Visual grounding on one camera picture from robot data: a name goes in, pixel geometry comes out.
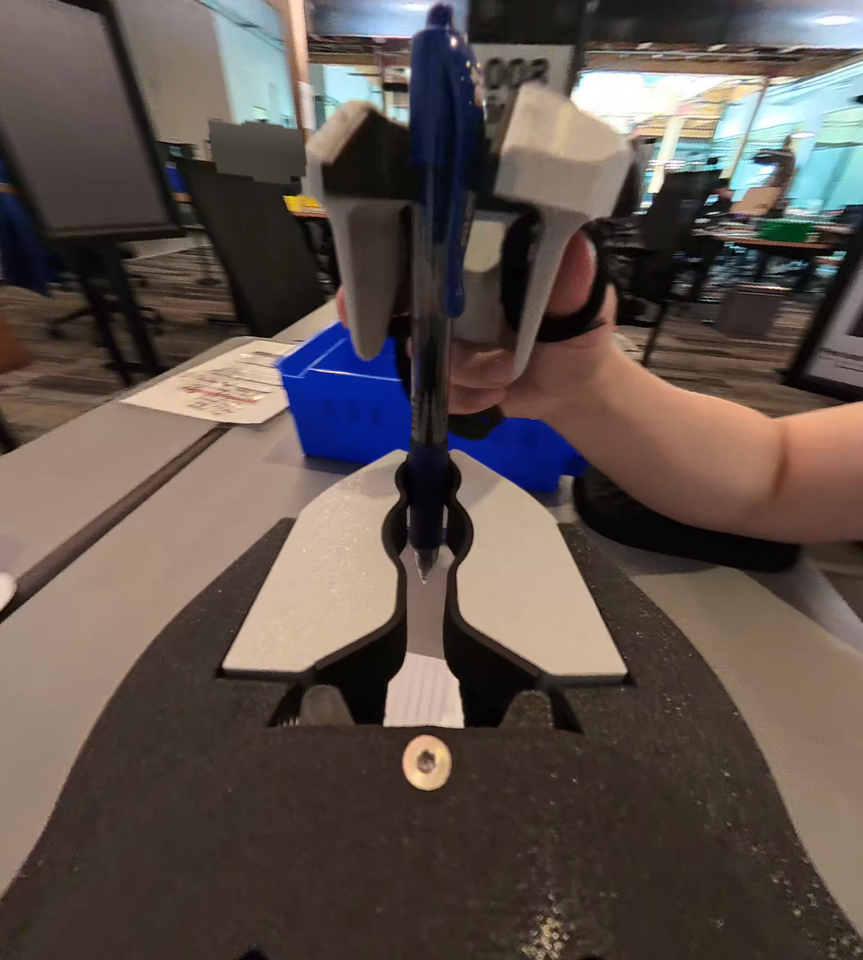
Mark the background wooden desk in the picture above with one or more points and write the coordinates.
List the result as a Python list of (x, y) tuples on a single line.
[(776, 251)]

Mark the printed paper sheet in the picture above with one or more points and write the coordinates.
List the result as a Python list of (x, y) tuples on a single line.
[(214, 386)]

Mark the blue cloth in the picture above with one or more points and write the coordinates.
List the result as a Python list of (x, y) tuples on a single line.
[(11, 217)]

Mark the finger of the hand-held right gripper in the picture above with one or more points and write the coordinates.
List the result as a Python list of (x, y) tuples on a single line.
[(368, 247), (566, 165)]

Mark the green crate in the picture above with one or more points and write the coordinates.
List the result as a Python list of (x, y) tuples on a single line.
[(784, 230)]

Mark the white lined notepad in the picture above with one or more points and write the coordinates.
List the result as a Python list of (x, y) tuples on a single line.
[(424, 697)]

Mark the black panel on stand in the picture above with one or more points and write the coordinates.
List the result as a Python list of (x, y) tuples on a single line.
[(64, 112)]

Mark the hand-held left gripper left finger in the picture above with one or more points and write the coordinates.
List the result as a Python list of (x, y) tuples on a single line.
[(319, 585)]

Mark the person's right forearm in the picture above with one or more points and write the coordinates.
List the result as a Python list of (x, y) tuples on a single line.
[(701, 465)]

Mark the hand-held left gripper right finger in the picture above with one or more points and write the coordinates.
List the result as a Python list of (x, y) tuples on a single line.
[(536, 592)]

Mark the blue ballpoint pen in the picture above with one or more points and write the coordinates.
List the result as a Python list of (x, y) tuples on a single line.
[(431, 187)]

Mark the person's right hand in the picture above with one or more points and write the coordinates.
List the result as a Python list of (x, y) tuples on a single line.
[(551, 390)]

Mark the blue storage bin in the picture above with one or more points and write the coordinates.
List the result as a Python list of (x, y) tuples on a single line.
[(341, 420)]

